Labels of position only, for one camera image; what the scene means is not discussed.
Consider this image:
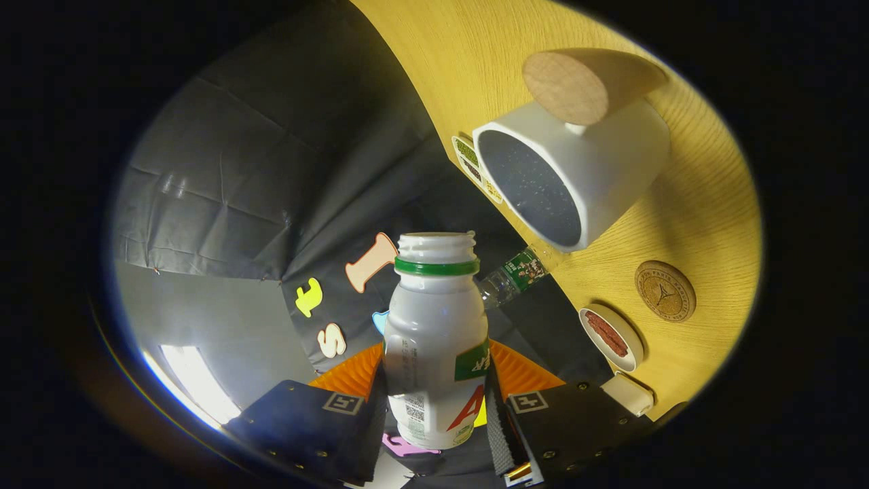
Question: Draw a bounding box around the wooden table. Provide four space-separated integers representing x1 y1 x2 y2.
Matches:
350 0 762 422

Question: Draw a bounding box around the cream toaster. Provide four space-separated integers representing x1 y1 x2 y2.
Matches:
600 372 656 418

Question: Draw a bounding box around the bright ceiling light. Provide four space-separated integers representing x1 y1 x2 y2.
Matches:
143 344 242 429

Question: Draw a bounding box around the black backdrop cloth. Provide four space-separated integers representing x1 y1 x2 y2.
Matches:
112 0 612 489

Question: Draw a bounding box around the white juice bottle green label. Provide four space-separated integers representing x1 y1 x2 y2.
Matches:
382 231 491 451

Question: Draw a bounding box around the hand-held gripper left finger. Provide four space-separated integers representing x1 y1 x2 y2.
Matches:
224 342 389 486

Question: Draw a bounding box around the beige round plate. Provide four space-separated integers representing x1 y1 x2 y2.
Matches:
578 304 644 373

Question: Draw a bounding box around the white cup wooden handle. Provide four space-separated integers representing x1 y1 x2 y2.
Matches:
473 48 671 253

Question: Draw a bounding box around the clear plastic water bottle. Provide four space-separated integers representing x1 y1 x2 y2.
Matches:
477 247 549 308

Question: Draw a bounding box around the red meat strip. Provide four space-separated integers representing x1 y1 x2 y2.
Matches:
585 311 629 359

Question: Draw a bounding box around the white divided bean tray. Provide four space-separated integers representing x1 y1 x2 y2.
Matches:
451 134 504 206

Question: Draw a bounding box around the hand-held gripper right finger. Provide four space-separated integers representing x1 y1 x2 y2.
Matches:
483 340 656 488

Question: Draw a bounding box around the round wooden coaster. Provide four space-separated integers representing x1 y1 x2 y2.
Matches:
635 260 697 323

